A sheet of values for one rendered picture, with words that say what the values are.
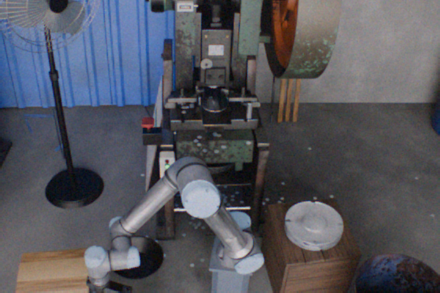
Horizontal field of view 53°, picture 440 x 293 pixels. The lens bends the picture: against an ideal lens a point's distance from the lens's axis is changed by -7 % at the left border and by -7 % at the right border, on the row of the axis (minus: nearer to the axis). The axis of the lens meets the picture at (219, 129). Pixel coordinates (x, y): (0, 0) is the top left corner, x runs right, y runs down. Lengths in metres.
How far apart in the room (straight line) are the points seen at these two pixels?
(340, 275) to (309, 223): 0.31
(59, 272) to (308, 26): 1.52
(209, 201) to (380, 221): 1.71
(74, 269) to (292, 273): 1.01
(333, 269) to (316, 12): 1.20
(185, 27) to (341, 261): 1.32
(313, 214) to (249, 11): 1.03
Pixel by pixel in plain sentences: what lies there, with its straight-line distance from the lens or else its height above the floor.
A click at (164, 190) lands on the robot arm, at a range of 1.63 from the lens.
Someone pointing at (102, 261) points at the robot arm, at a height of 0.74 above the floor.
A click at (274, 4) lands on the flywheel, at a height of 1.18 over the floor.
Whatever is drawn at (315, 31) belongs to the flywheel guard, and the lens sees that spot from 1.93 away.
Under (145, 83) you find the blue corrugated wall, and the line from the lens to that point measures 3.68.
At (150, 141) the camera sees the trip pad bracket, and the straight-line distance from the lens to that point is 2.30.
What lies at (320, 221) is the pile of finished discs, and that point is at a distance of 2.32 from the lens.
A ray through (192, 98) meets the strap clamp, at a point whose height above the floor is 0.75.
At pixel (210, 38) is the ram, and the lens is 2.22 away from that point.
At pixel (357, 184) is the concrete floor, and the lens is 3.23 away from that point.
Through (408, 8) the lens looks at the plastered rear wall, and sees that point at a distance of 3.90.
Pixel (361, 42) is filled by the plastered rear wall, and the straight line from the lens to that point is 3.86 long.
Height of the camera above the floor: 2.02
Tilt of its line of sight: 35 degrees down
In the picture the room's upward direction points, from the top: 3 degrees clockwise
